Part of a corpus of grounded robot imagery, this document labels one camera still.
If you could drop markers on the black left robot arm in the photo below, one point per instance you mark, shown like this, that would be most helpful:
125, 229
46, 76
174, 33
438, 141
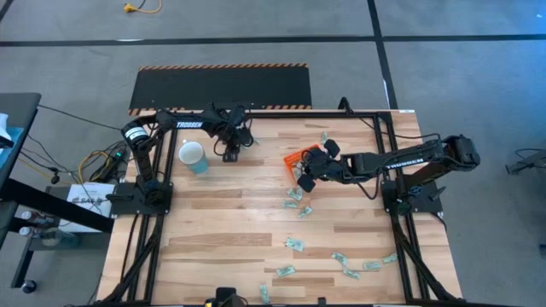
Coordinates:
170, 121

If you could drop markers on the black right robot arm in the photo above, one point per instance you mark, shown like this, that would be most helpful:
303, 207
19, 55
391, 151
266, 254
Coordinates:
405, 162

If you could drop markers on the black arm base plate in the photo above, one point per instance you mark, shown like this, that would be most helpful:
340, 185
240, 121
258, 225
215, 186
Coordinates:
128, 204
426, 204

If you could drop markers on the black caster wheel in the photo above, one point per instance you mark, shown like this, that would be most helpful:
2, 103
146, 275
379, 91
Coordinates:
29, 286

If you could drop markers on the teal cup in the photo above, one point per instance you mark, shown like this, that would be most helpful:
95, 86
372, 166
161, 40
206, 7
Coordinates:
192, 152

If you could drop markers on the blue box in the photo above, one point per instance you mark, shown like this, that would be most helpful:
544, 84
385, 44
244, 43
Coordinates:
10, 149

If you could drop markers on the white tissue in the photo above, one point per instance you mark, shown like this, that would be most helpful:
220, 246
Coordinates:
3, 128

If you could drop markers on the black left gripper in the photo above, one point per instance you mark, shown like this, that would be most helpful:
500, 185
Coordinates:
236, 128

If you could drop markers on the clear bottle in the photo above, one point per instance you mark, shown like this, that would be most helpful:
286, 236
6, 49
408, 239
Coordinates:
36, 218
27, 231

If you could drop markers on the black tripod base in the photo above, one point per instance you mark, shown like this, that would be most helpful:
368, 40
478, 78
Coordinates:
529, 162

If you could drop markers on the white labelled box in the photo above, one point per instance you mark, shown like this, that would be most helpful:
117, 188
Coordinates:
91, 192

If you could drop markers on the black side desk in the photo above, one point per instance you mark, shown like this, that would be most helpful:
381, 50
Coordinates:
17, 111

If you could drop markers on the glass jar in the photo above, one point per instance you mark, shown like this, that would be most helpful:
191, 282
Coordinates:
53, 236

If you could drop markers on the black power strip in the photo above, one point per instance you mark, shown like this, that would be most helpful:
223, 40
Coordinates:
108, 170

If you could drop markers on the black hazard-striped floor mat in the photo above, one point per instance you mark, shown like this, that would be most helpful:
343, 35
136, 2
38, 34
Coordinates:
222, 87

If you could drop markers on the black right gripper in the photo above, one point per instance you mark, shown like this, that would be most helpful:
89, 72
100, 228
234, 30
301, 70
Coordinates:
326, 166

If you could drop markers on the orange plastic basket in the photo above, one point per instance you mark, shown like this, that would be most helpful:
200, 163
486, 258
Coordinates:
294, 160

